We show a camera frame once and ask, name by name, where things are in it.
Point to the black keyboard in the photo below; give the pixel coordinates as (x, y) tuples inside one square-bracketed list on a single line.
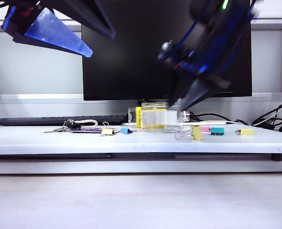
[(36, 120)]

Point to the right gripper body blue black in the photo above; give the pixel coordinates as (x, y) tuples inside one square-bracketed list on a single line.
[(191, 64)]

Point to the clear bottle yellow label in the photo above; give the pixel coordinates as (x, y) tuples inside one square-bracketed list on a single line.
[(132, 117)]

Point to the blue binder clip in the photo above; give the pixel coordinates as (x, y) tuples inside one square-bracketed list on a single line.
[(124, 130)]

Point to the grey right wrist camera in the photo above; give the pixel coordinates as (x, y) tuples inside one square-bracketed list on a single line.
[(166, 47)]

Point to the purple orange key card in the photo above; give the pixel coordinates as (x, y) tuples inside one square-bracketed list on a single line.
[(91, 130)]

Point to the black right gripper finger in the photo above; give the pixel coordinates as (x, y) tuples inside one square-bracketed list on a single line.
[(195, 93), (179, 90)]

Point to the white raised desk board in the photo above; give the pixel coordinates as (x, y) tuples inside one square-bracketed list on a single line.
[(83, 143)]

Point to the black computer monitor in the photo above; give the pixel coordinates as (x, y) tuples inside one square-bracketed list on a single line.
[(131, 59)]

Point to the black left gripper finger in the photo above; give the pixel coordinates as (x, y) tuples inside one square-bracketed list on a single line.
[(60, 31), (91, 16)]

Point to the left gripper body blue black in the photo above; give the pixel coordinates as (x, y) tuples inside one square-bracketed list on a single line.
[(17, 19)]

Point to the yellow binder clip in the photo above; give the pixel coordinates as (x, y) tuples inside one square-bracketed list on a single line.
[(107, 131), (197, 133), (247, 132)]

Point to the black board foot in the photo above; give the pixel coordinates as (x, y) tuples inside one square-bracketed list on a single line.
[(276, 157)]

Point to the teal binder clip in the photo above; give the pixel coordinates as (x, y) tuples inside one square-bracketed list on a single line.
[(217, 130)]

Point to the silver keys bunch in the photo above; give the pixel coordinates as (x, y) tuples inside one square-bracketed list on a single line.
[(57, 130)]

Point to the clear plastic jar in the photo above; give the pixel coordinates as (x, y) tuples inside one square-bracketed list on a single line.
[(160, 119)]

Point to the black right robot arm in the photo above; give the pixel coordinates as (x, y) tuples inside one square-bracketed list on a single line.
[(214, 28)]

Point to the pink binder clip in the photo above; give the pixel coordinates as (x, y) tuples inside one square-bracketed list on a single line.
[(205, 129)]

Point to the grey cubicle partition panel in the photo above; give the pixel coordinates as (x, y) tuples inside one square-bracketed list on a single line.
[(36, 66)]

